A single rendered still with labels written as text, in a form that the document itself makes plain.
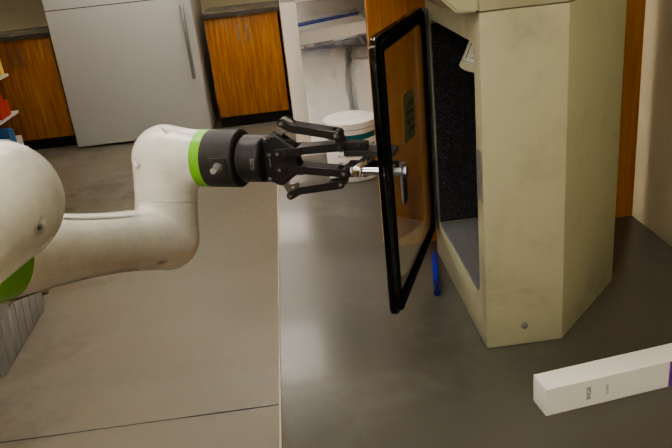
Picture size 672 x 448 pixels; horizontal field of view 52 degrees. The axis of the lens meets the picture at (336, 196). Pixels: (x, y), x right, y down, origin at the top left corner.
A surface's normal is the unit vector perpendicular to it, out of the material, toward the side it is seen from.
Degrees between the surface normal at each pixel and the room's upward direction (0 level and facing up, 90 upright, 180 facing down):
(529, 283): 90
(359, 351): 0
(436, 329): 0
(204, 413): 0
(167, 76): 90
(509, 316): 90
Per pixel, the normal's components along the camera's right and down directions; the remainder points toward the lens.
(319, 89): -0.33, 0.48
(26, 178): 0.76, -0.39
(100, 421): -0.10, -0.93
